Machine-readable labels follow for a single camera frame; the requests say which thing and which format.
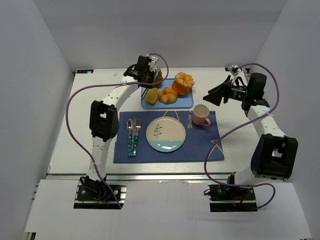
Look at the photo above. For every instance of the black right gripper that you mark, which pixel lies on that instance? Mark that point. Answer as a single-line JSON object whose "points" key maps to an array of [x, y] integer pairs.
{"points": [[226, 91]]}

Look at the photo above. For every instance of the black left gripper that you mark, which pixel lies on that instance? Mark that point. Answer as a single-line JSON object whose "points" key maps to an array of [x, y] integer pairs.
{"points": [[145, 77]]}

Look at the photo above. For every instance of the brown chocolate croissant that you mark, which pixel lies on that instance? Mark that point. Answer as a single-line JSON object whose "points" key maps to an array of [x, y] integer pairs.
{"points": [[158, 79]]}

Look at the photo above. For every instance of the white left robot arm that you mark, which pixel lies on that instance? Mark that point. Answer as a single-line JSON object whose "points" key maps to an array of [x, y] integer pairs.
{"points": [[104, 121]]}

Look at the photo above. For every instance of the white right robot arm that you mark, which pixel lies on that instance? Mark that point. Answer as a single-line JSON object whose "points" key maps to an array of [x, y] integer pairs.
{"points": [[275, 153]]}

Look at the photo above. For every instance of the yellow bread slice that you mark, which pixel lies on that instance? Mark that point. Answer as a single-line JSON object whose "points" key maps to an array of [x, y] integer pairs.
{"points": [[151, 96]]}

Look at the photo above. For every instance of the orange striped round bun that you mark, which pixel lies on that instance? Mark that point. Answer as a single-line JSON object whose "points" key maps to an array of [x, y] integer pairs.
{"points": [[167, 95]]}

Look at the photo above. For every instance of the pink mug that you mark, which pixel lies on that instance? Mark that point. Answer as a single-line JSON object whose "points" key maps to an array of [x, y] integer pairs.
{"points": [[200, 115]]}

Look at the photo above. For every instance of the sugar-topped tall orange bun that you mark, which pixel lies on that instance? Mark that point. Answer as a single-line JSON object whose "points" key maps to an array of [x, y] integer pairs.
{"points": [[182, 83]]}

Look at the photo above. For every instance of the light blue tray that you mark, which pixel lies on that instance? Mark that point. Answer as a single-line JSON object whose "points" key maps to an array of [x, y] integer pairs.
{"points": [[182, 102]]}

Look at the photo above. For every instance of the blue cloth placemat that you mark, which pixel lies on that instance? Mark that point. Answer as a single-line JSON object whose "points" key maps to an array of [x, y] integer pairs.
{"points": [[199, 139]]}

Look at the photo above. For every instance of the cream and blue plate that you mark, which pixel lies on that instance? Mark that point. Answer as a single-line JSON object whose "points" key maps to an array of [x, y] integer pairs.
{"points": [[165, 134]]}

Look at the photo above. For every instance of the blue label sticker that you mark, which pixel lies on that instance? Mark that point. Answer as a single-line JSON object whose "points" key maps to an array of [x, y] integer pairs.
{"points": [[84, 71]]}

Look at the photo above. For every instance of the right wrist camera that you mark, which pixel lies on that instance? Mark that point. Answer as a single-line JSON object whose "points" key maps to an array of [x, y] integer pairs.
{"points": [[235, 70]]}

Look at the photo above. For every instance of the fork with green handle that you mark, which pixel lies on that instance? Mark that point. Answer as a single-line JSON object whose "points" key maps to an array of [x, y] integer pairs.
{"points": [[138, 127]]}

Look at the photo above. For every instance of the spoon with green handle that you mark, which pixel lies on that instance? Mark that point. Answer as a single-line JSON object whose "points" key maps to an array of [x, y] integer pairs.
{"points": [[130, 127]]}

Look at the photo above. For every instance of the knife with green handle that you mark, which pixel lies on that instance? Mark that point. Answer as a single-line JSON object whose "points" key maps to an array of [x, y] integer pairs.
{"points": [[133, 137]]}

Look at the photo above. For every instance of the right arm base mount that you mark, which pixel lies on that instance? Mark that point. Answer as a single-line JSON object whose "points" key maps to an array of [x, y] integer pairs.
{"points": [[231, 199]]}

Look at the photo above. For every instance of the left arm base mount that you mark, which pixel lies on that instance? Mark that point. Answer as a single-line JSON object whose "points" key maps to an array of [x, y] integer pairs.
{"points": [[94, 194]]}

